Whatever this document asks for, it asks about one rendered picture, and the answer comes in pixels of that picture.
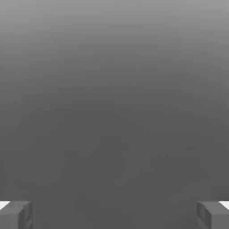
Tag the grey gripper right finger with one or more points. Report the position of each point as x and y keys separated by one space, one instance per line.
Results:
x=215 y=215

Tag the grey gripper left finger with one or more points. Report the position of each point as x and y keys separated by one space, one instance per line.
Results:
x=13 y=215

